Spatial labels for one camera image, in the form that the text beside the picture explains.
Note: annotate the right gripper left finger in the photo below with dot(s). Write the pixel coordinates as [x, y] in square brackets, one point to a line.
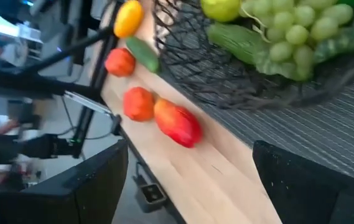
[55, 202]

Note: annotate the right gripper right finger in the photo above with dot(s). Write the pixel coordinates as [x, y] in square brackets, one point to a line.
[319, 193]

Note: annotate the orange ribbed toy pumpkin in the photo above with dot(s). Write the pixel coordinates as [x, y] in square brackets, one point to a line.
[138, 104]

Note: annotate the red orange toy mango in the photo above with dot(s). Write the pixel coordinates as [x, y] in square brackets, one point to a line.
[178, 123]

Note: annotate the orange-red pepper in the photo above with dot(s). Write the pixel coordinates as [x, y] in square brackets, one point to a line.
[120, 62]

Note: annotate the green toy grape bunch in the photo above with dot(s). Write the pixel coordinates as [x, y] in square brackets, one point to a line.
[295, 34]

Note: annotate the light green toy cucumber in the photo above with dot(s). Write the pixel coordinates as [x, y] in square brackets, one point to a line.
[142, 54]

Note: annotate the yellow toy pepper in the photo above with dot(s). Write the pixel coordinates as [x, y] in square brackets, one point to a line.
[128, 18]

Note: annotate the yellow green toy apple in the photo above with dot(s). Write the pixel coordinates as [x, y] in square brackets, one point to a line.
[220, 9]

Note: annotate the grey woven placemat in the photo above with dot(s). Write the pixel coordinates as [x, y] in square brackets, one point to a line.
[319, 124]

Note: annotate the dark grey desk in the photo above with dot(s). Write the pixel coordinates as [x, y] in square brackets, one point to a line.
[24, 84]

